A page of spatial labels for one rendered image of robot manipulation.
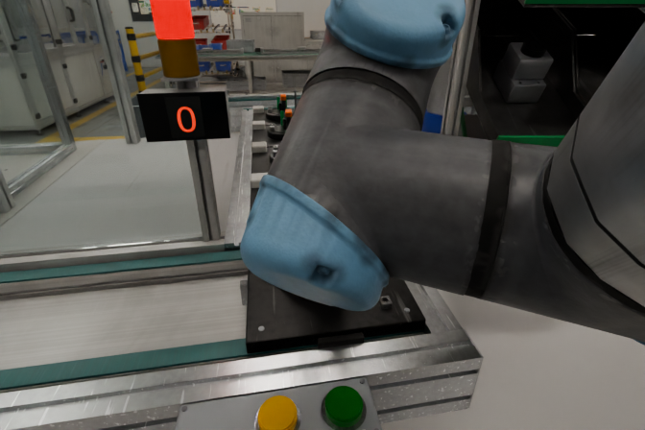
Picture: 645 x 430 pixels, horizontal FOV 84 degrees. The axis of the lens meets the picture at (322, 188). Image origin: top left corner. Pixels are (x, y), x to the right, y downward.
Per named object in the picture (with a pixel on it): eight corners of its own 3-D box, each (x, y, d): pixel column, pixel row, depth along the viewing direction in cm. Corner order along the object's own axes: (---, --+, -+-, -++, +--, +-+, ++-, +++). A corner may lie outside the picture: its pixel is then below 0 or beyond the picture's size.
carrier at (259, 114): (317, 128, 137) (316, 94, 132) (252, 131, 134) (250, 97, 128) (308, 112, 159) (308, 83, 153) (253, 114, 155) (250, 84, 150)
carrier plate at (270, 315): (424, 330, 49) (426, 318, 48) (247, 354, 46) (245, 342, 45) (373, 234, 71) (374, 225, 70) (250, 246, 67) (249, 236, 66)
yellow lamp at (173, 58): (197, 77, 50) (192, 39, 48) (159, 78, 50) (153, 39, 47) (202, 72, 55) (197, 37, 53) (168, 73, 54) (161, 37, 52)
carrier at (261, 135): (327, 149, 115) (328, 110, 110) (252, 154, 112) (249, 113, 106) (317, 128, 137) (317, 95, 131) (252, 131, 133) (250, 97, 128)
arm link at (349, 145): (471, 322, 12) (505, 75, 16) (194, 244, 15) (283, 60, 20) (450, 346, 18) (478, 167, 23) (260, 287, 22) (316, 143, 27)
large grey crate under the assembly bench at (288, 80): (320, 87, 573) (320, 73, 564) (282, 87, 568) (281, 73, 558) (318, 83, 610) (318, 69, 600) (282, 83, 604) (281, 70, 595)
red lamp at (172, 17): (191, 38, 48) (185, -3, 46) (153, 39, 47) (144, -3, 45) (197, 36, 53) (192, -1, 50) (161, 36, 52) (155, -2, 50)
